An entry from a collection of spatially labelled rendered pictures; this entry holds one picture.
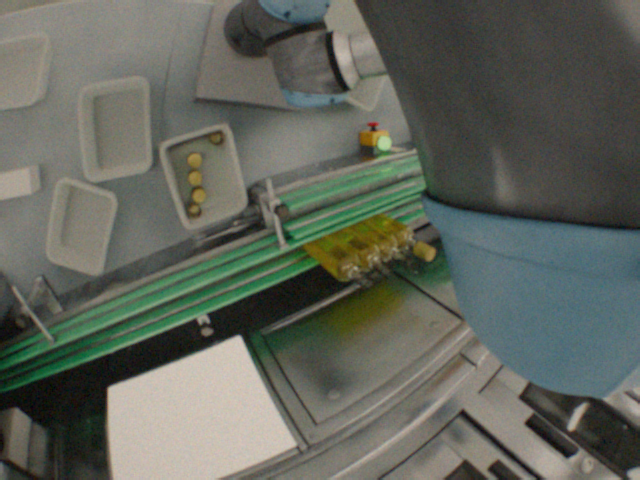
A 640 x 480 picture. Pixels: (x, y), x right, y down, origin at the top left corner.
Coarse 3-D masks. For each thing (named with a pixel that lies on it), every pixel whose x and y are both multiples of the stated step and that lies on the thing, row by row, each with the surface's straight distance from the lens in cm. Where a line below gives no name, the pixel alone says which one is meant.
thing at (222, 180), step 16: (208, 128) 64; (224, 128) 64; (176, 144) 70; (192, 144) 71; (208, 144) 71; (224, 144) 69; (176, 160) 71; (208, 160) 71; (224, 160) 72; (176, 176) 71; (208, 176) 72; (224, 176) 73; (240, 176) 66; (176, 192) 65; (208, 192) 73; (224, 192) 74; (240, 192) 68; (208, 208) 73; (224, 208) 70; (240, 208) 68; (192, 224) 68
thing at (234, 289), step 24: (408, 216) 88; (288, 264) 70; (312, 264) 68; (216, 288) 70; (240, 288) 66; (168, 312) 71; (192, 312) 66; (96, 336) 81; (120, 336) 74; (144, 336) 69; (48, 360) 91; (72, 360) 81; (0, 384) 109
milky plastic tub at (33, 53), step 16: (0, 48) 88; (16, 48) 87; (32, 48) 87; (48, 48) 77; (0, 64) 92; (16, 64) 89; (32, 64) 86; (48, 64) 81; (0, 80) 91; (16, 80) 87; (32, 80) 84; (0, 96) 90; (16, 96) 86; (32, 96) 83
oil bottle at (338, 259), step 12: (324, 240) 65; (336, 240) 65; (312, 252) 68; (324, 252) 61; (336, 252) 60; (348, 252) 60; (324, 264) 64; (336, 264) 58; (348, 264) 57; (360, 264) 59; (336, 276) 60; (348, 276) 58
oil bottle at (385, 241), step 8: (352, 224) 71; (360, 224) 71; (368, 224) 71; (360, 232) 68; (368, 232) 67; (376, 232) 67; (384, 232) 67; (376, 240) 64; (384, 240) 64; (392, 240) 64; (384, 248) 63; (392, 248) 63; (384, 256) 64
